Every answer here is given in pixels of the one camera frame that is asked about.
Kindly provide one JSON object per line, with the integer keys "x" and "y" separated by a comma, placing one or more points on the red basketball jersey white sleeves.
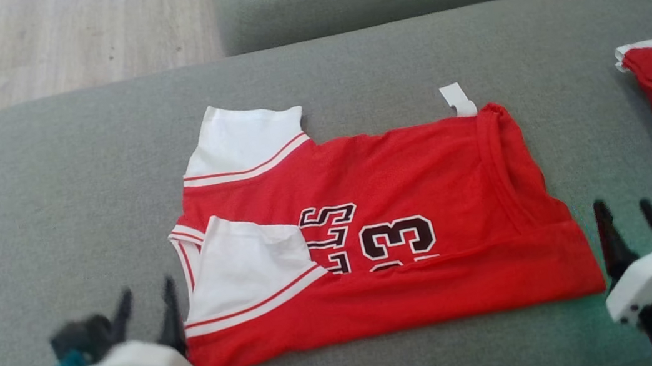
{"x": 426, "y": 176}

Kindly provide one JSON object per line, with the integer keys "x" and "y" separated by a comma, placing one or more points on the grey fabric sofa seat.
{"x": 379, "y": 62}

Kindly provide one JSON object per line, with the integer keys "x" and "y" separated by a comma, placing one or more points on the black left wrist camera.
{"x": 82, "y": 338}

